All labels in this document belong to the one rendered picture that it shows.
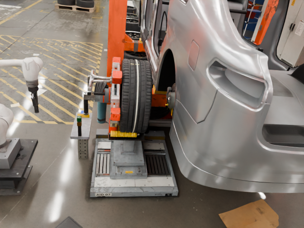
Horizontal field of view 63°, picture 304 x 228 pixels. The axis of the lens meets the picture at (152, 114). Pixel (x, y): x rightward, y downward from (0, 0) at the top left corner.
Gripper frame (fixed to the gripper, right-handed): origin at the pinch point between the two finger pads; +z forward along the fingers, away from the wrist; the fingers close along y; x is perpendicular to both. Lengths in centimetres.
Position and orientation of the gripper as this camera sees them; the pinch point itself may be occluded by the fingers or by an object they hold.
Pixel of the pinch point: (36, 108)
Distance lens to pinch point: 223.8
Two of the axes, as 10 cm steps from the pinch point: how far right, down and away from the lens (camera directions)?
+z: -0.8, 8.7, 4.8
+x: 9.8, -0.3, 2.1
